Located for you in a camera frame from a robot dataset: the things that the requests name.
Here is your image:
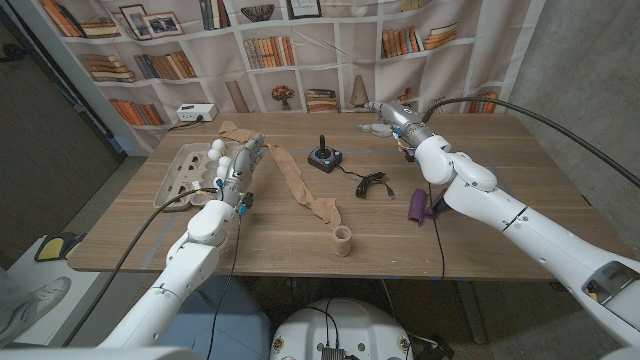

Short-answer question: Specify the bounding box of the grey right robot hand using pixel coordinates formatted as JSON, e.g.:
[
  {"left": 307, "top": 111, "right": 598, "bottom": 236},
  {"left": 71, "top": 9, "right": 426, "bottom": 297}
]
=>
[{"left": 357, "top": 100, "right": 435, "bottom": 148}]

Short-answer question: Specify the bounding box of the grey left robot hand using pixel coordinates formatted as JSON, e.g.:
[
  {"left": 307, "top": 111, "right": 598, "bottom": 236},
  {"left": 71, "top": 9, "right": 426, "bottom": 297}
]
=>
[{"left": 215, "top": 132, "right": 267, "bottom": 207}]

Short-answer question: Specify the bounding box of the black speaker cable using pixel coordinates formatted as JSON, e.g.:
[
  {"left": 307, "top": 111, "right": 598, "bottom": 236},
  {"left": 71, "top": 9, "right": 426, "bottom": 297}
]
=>
[{"left": 335, "top": 165, "right": 397, "bottom": 200}]

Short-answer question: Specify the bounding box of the brown cardboard egg carton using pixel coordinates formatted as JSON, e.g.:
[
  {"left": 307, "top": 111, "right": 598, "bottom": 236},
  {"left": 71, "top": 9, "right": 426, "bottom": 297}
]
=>
[{"left": 152, "top": 141, "right": 244, "bottom": 212}]

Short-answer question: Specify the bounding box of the white power box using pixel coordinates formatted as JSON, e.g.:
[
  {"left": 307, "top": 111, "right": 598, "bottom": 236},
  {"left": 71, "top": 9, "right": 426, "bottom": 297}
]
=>
[{"left": 175, "top": 103, "right": 219, "bottom": 123}]

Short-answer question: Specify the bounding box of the purple plastic clip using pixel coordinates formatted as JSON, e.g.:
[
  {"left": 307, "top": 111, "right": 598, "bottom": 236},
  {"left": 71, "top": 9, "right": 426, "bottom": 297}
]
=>
[{"left": 407, "top": 187, "right": 449, "bottom": 227}]

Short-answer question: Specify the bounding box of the printed bookshelf backdrop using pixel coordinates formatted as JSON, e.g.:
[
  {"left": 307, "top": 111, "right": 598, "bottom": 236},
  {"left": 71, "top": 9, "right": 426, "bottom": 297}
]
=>
[{"left": 29, "top": 0, "right": 546, "bottom": 154}]

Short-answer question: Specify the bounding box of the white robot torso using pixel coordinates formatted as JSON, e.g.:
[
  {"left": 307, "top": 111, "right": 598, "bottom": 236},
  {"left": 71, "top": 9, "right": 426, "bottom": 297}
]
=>
[{"left": 269, "top": 298, "right": 415, "bottom": 360}]

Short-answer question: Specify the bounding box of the grey table leg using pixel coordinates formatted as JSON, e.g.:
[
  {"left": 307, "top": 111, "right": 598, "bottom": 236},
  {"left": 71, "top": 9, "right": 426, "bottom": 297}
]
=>
[{"left": 454, "top": 279, "right": 489, "bottom": 346}]

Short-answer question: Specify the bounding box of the yellow and black floor object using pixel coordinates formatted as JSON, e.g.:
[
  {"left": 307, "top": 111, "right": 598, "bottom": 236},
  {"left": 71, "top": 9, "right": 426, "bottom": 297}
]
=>
[{"left": 33, "top": 231, "right": 86, "bottom": 263}]

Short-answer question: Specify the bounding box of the white sneaker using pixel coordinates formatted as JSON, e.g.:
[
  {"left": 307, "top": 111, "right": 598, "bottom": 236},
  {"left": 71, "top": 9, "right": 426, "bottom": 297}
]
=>
[{"left": 0, "top": 276, "right": 72, "bottom": 346}]

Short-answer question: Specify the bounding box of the black power box cable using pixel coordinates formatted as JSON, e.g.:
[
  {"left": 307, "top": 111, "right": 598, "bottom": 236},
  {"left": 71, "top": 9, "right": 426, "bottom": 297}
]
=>
[{"left": 167, "top": 116, "right": 204, "bottom": 133}]

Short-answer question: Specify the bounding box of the thin black left wrist cable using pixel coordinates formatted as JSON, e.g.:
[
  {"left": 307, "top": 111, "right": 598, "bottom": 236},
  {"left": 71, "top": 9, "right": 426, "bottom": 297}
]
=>
[{"left": 205, "top": 212, "right": 242, "bottom": 360}]

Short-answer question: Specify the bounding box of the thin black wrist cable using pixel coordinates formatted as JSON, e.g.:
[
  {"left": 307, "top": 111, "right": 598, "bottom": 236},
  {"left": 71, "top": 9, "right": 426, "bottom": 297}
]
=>
[
  {"left": 427, "top": 182, "right": 446, "bottom": 281},
  {"left": 205, "top": 212, "right": 242, "bottom": 360}
]

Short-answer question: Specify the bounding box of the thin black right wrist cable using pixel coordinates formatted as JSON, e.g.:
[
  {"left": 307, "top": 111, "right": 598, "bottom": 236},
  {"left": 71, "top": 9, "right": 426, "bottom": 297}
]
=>
[{"left": 427, "top": 182, "right": 446, "bottom": 281}]

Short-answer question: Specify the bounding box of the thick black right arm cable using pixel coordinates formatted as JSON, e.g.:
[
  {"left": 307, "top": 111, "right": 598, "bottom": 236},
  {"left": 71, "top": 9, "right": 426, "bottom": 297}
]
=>
[{"left": 422, "top": 96, "right": 640, "bottom": 190}]

